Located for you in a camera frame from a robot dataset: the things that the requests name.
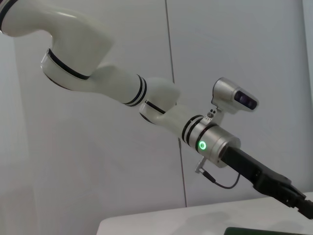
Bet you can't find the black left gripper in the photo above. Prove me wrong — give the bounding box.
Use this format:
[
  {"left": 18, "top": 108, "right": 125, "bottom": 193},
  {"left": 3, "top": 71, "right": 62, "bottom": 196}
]
[{"left": 222, "top": 144, "right": 313, "bottom": 219}]

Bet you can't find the green glasses case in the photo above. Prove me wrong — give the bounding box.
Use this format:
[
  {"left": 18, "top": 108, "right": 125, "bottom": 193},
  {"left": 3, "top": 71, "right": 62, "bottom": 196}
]
[{"left": 224, "top": 226, "right": 313, "bottom": 235}]

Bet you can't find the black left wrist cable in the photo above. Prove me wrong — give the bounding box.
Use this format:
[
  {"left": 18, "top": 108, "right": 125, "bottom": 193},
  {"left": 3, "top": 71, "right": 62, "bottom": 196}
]
[{"left": 194, "top": 158, "right": 242, "bottom": 190}]

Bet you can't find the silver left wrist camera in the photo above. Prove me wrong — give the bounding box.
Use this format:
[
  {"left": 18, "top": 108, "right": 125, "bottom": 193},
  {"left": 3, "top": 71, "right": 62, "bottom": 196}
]
[{"left": 205, "top": 77, "right": 260, "bottom": 128}]

